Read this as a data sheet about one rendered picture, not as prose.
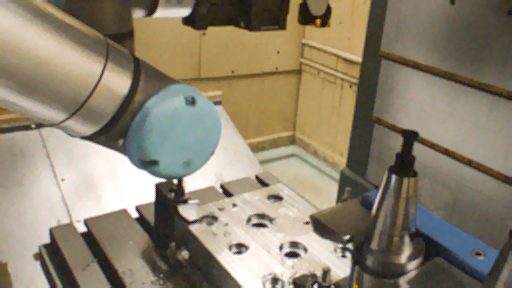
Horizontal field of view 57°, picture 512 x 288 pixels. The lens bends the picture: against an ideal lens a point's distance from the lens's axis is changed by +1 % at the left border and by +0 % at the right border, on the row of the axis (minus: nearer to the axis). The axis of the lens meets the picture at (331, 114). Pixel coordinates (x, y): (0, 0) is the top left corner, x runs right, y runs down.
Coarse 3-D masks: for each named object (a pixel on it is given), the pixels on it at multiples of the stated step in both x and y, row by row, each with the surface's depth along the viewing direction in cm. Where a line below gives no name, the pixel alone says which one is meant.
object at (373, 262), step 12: (360, 228) 42; (360, 240) 40; (420, 240) 41; (360, 252) 40; (372, 252) 39; (420, 252) 40; (360, 264) 41; (372, 264) 38; (384, 264) 38; (396, 264) 38; (408, 264) 38; (420, 264) 40; (372, 276) 39; (384, 276) 39; (396, 276) 39
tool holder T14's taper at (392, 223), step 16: (384, 176) 39; (400, 176) 38; (416, 176) 38; (384, 192) 38; (400, 192) 38; (416, 192) 38; (384, 208) 38; (400, 208) 38; (368, 224) 40; (384, 224) 38; (400, 224) 38; (368, 240) 40; (384, 240) 38; (400, 240) 38
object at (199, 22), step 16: (208, 0) 49; (224, 0) 53; (240, 0) 54; (256, 0) 53; (272, 0) 55; (288, 0) 56; (192, 16) 53; (208, 16) 51; (224, 16) 53; (240, 16) 54; (256, 16) 54; (272, 16) 56
